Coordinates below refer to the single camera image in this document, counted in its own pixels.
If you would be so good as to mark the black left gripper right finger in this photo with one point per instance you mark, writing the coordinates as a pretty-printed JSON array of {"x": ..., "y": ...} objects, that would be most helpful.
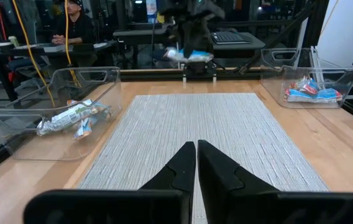
[{"x": 226, "y": 193}]

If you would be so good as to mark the dark grey desk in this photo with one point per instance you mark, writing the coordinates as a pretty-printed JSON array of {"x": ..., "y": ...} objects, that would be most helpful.
[{"x": 133, "y": 32}]

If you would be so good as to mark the black keyboard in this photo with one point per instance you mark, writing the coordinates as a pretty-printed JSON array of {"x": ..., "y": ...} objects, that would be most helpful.
[{"x": 229, "y": 37}]

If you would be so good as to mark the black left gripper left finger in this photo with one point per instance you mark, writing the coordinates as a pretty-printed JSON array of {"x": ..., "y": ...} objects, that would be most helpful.
[{"x": 170, "y": 193}]

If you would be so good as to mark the person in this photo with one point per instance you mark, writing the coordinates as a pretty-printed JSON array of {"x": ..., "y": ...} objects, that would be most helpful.
[{"x": 77, "y": 28}]

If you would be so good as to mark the small white jar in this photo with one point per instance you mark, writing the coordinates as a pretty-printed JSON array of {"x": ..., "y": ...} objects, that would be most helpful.
[{"x": 14, "y": 41}]

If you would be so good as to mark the blue office chair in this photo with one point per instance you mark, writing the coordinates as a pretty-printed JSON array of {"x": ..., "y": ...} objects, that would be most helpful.
[{"x": 24, "y": 68}]

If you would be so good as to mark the grey woven placemat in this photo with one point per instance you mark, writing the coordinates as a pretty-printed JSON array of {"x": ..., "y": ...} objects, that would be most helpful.
[{"x": 195, "y": 118}]

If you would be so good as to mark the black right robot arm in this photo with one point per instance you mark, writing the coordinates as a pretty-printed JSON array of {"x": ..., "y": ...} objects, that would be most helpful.
[{"x": 192, "y": 12}]

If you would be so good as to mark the green Chewy granola bar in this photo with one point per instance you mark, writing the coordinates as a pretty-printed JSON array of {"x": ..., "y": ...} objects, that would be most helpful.
[{"x": 67, "y": 116}]

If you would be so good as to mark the black background desk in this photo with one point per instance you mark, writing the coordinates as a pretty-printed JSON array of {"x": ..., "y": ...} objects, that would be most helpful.
[{"x": 71, "y": 48}]

